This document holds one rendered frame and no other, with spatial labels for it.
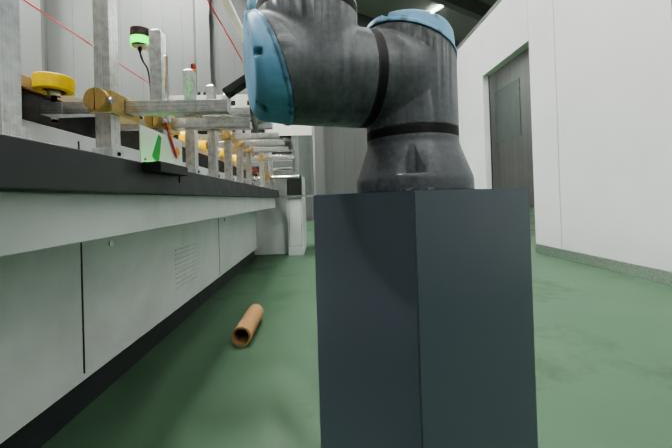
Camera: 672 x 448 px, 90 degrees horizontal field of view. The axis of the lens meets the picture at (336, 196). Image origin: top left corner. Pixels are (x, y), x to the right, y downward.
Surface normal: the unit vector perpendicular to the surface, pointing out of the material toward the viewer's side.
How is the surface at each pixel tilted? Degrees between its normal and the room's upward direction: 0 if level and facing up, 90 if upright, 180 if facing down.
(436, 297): 90
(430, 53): 88
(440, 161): 70
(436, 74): 90
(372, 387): 90
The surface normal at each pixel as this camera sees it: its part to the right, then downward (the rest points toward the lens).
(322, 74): 0.33, 0.29
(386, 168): -0.57, -0.33
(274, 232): 0.04, -0.01
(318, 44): 0.28, 0.00
